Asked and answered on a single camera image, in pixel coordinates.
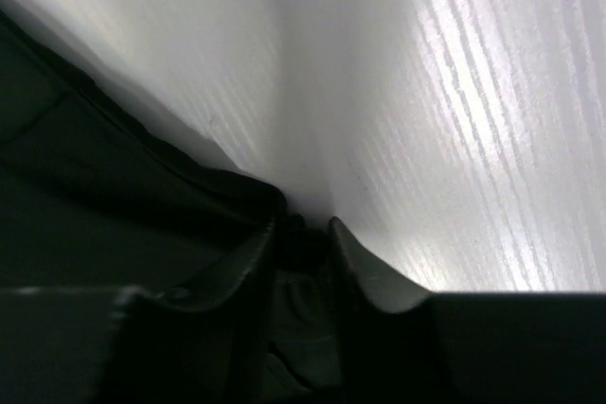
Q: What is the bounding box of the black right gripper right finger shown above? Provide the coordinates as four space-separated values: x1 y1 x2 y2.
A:
329 219 605 403

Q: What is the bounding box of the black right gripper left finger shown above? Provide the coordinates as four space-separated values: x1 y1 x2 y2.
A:
1 221 277 403

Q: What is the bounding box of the black t-shirt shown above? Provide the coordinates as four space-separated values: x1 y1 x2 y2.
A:
1 17 341 403

